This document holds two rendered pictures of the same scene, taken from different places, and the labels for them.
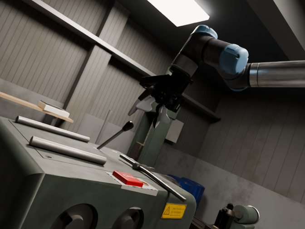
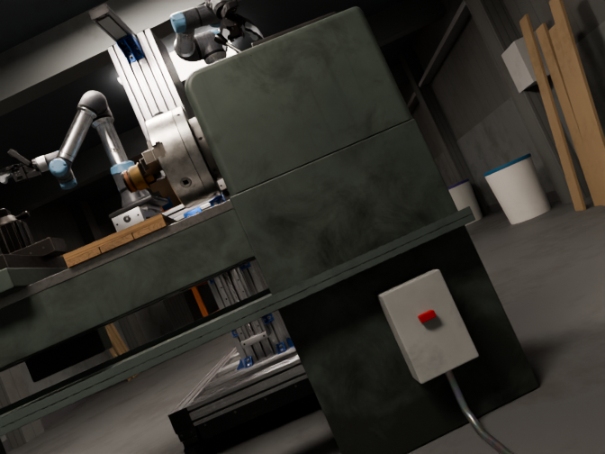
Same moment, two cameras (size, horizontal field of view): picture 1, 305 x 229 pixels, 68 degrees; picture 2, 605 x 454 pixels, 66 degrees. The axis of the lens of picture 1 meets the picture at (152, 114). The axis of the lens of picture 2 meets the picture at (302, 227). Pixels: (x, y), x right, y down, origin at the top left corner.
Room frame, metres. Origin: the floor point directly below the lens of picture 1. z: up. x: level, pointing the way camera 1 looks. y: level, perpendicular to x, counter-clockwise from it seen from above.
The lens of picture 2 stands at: (2.07, 1.01, 0.63)
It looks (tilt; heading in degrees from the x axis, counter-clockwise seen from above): 3 degrees up; 219
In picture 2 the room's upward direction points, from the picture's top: 24 degrees counter-clockwise
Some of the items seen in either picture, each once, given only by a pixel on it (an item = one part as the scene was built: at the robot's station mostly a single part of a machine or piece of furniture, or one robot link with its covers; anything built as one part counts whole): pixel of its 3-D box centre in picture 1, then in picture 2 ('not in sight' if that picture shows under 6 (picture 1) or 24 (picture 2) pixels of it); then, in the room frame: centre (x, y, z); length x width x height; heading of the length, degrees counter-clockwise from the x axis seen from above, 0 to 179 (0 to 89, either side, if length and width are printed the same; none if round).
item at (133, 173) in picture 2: not in sight; (139, 177); (1.16, -0.28, 1.08); 0.09 x 0.09 x 0.09; 44
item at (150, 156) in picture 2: not in sight; (152, 160); (1.17, -0.16, 1.09); 0.12 x 0.11 x 0.05; 44
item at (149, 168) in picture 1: (144, 167); not in sight; (0.83, -0.05, 1.27); 0.12 x 0.02 x 0.02; 140
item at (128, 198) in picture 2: not in sight; (135, 197); (0.77, -0.93, 1.21); 0.15 x 0.15 x 0.10
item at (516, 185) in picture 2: not in sight; (518, 189); (-3.30, -0.41, 0.31); 0.52 x 0.51 x 0.63; 126
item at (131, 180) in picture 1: (127, 180); not in sight; (0.58, -0.01, 1.26); 0.06 x 0.06 x 0.02; 44
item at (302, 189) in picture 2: not in sight; (368, 288); (0.76, 0.10, 0.43); 0.60 x 0.48 x 0.86; 134
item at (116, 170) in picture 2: not in sight; (126, 176); (0.77, -0.94, 1.33); 0.13 x 0.12 x 0.14; 58
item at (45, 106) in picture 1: (53, 108); not in sight; (3.12, 1.28, 1.20); 0.37 x 0.35 x 0.09; 126
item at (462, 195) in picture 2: not in sight; (461, 204); (-5.28, -1.81, 0.33); 0.56 x 0.54 x 0.66; 38
